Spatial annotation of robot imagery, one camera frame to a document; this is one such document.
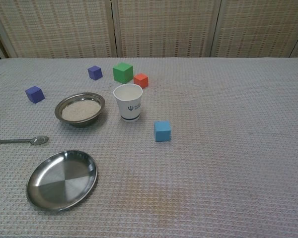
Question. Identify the metal spoon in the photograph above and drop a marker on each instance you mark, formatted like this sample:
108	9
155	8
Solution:
39	140

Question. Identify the white paper cup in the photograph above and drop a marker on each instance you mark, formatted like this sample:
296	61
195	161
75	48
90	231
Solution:
130	109

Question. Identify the steel bowl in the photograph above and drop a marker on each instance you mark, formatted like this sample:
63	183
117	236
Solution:
77	124

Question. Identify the steel plate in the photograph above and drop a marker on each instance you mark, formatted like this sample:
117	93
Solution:
62	181

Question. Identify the blue foam cube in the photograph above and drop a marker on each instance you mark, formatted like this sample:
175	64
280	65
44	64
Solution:
162	131

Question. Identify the orange foam cube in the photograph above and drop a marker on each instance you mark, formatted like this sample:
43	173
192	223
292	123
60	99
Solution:
140	80

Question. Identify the green foam cube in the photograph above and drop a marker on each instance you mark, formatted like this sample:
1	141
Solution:
123	73

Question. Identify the beige waffle tablecloth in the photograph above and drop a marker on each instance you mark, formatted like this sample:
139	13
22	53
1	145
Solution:
213	148

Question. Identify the purple foam cube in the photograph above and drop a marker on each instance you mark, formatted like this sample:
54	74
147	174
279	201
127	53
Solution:
95	73
34	94

